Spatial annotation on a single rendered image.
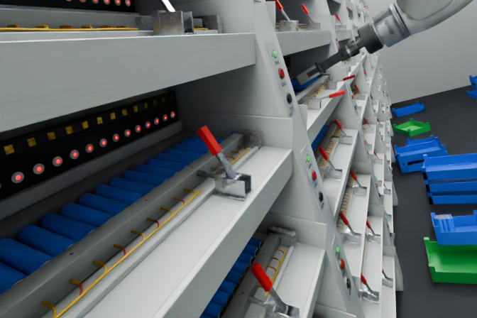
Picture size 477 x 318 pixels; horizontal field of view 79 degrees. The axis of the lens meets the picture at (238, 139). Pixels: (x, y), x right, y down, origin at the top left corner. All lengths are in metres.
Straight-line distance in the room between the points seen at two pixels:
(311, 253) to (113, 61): 0.44
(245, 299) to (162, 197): 0.20
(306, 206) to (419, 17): 0.51
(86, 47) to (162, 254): 0.18
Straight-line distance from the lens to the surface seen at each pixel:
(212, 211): 0.32
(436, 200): 2.08
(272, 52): 0.50
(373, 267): 1.09
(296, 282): 0.50
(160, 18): 0.33
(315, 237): 0.55
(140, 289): 0.26
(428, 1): 0.80
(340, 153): 0.94
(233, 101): 0.49
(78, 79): 0.22
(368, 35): 0.83
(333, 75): 1.15
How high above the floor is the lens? 1.05
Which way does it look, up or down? 11 degrees down
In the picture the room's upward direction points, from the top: 20 degrees counter-clockwise
